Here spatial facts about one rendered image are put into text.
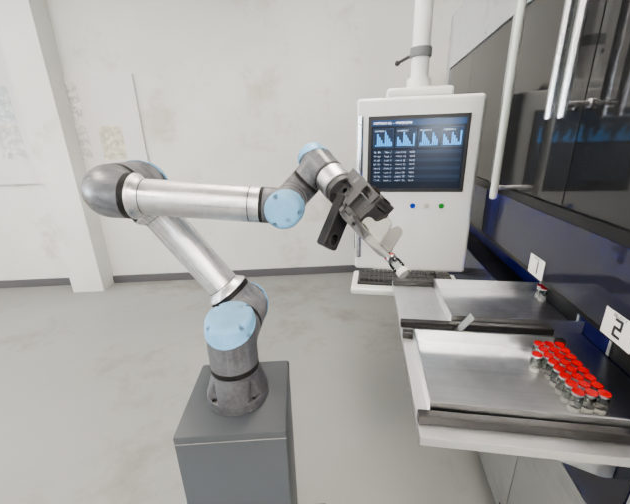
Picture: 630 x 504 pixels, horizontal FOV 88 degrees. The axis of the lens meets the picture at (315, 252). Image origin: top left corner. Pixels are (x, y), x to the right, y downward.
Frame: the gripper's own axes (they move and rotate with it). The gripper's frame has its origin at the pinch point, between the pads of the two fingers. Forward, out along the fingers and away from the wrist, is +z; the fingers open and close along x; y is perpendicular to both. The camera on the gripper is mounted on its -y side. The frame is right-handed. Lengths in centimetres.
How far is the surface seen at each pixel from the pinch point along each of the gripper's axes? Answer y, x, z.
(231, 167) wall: -80, 116, -252
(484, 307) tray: 3, 61, 4
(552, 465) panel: -13, 65, 44
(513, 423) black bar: -5.5, 20.8, 31.1
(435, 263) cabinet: -1, 94, -32
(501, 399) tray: -5.7, 27.9, 27.0
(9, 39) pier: -109, -49, -345
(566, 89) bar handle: 52, 29, -15
